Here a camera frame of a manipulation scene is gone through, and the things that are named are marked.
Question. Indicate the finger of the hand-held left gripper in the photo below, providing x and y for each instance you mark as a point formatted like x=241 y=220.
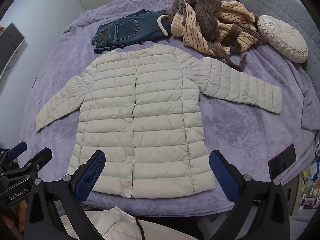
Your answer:
x=17 y=149
x=40 y=158

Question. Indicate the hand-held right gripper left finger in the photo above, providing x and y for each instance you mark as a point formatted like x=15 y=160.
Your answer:
x=93 y=177

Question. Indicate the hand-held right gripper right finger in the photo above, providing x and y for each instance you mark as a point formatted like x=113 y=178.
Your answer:
x=225 y=177

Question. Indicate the beige quilted puffer jacket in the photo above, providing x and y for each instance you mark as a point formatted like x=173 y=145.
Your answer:
x=150 y=117

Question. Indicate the person's left hand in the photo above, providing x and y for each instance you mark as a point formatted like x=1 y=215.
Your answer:
x=21 y=213

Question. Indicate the purple embossed blanket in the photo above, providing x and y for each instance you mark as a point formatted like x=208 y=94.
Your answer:
x=237 y=135

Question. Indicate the person's white jacket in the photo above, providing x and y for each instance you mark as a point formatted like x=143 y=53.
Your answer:
x=112 y=226

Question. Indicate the dark smartphone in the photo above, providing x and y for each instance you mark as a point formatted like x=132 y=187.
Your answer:
x=282 y=162

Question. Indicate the pile of small colourful packages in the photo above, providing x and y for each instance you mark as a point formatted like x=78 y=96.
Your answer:
x=310 y=182

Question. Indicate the curved computer monitor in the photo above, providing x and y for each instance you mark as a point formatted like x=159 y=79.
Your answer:
x=11 y=40

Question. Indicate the blue denim jeans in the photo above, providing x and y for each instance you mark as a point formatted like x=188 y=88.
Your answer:
x=125 y=32

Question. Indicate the round cream pleated cushion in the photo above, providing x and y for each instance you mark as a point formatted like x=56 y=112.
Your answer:
x=282 y=37

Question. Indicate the brown striped fleece robe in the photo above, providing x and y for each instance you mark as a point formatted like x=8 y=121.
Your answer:
x=205 y=22

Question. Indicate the grey quilted headboard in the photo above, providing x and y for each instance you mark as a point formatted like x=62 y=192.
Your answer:
x=287 y=0

